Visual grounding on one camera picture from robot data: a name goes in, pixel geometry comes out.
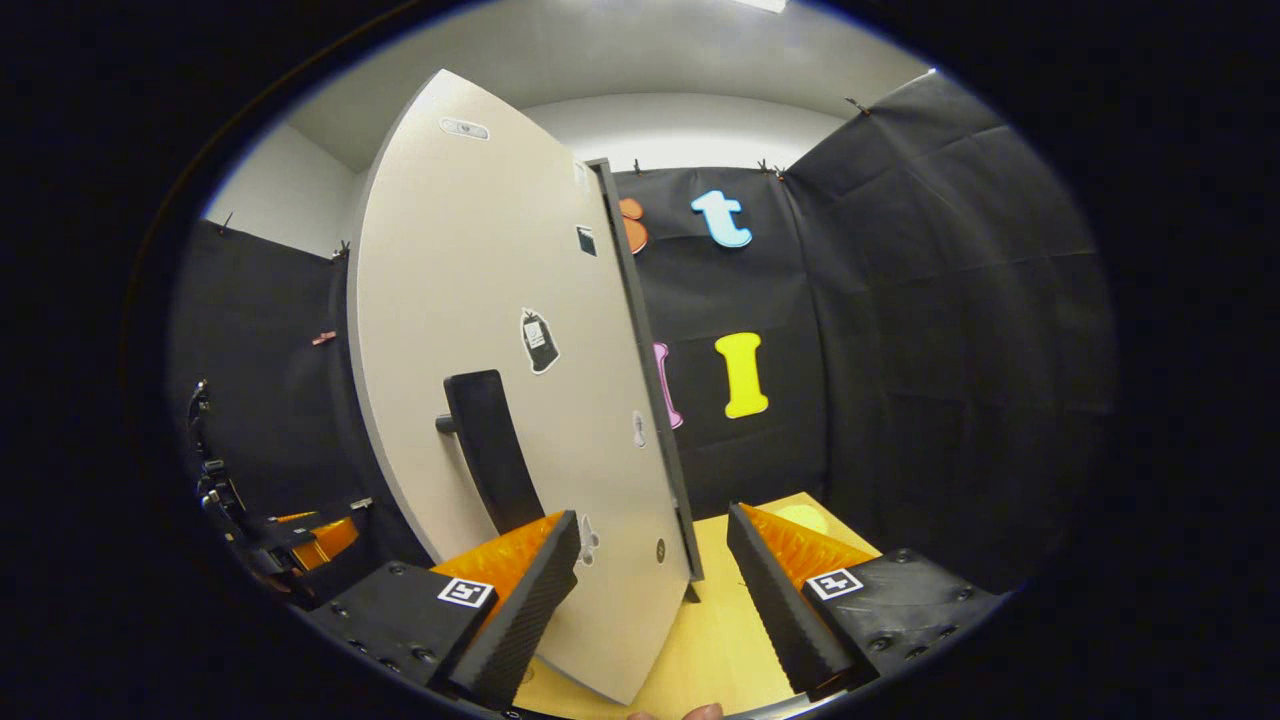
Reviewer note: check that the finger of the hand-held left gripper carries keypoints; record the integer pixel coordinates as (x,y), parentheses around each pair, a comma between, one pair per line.
(330,540)
(295,518)

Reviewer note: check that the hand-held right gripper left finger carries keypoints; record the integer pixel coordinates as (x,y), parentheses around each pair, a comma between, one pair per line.
(530,610)

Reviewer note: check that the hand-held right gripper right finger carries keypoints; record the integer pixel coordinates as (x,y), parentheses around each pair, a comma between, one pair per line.
(775,615)

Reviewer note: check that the dark grey cabinet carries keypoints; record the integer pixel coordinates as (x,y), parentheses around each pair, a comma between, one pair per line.
(682,520)

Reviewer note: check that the beige cabinet door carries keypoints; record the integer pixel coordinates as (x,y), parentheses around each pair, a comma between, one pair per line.
(470,250)

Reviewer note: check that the black tripod stand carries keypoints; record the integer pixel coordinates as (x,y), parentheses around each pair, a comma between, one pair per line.
(215,490)

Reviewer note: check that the yellow lumpy toy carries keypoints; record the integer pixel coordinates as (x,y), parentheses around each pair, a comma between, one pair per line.
(802,519)

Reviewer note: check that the black backdrop cloth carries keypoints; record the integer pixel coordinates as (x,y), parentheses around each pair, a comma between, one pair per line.
(950,350)

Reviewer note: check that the long ceiling light panel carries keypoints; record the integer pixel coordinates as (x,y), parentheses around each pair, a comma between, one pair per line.
(762,5)

